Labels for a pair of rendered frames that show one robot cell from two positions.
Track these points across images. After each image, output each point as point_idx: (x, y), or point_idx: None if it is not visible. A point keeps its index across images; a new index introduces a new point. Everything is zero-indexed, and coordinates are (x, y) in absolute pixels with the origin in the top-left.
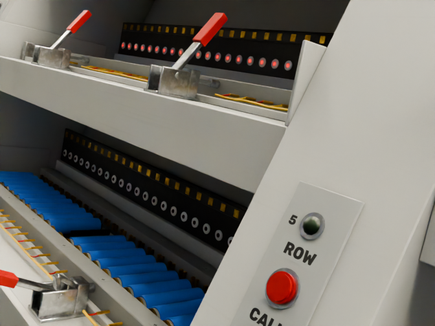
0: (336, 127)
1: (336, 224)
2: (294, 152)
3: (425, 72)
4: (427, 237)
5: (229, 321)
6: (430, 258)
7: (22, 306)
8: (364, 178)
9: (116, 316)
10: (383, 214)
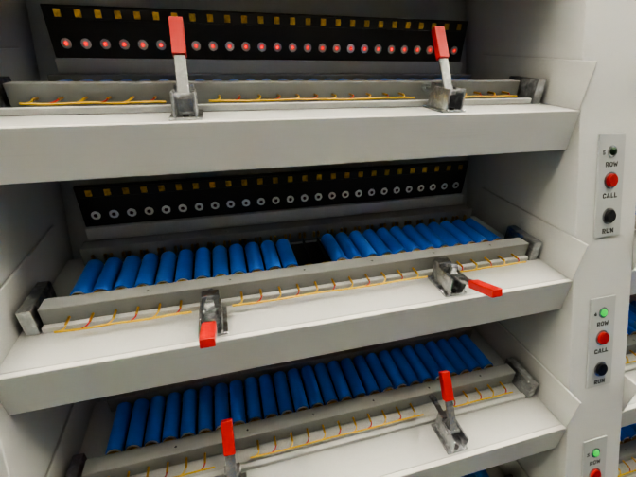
0: (603, 104)
1: (620, 146)
2: (590, 122)
3: (627, 69)
4: None
5: (592, 205)
6: None
7: (445, 299)
8: (621, 123)
9: (465, 259)
10: (630, 134)
